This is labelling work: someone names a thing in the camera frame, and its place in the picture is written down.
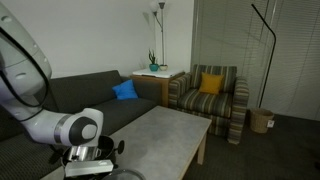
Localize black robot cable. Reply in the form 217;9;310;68
0;26;52;123

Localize black cooking pot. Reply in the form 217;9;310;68
60;134;126;174

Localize round glass pot lid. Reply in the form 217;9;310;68
101;168;146;180

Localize plant in teal pot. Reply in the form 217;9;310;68
148;49;160;72

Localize striped armchair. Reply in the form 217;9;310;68
167;64;250;145

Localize thin black floor lamp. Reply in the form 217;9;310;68
251;3;278;108

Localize blue pillow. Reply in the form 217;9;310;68
111;79;139;101

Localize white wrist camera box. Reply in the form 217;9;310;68
64;159;115;178

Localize grey window blinds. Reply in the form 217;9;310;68
191;0;320;122

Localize wicker basket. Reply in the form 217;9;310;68
249;107;275;134

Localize wooden side table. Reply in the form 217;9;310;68
129;71;186;108

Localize dark grey sofa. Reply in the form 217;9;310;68
0;69;164;180

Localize white shade floor lamp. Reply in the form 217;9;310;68
148;0;167;68

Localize yellow cushion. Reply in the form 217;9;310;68
198;72;225;95

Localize light wooden table leg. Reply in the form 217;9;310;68
197;131;208;166

